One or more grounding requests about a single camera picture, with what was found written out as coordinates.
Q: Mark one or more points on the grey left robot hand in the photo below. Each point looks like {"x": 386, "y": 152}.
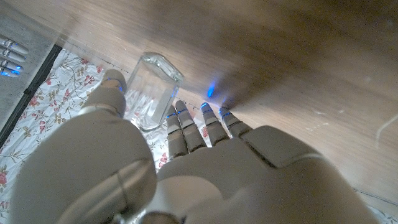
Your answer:
{"x": 236, "y": 183}

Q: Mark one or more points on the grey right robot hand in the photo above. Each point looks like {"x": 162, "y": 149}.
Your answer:
{"x": 12, "y": 57}

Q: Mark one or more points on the clear glass salt shaker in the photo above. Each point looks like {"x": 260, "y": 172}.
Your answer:
{"x": 152, "y": 90}

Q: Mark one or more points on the black backdrop stand pole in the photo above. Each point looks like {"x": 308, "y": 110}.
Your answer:
{"x": 31, "y": 90}

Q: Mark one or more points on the floral print backdrop cloth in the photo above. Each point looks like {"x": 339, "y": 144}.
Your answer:
{"x": 62, "y": 93}

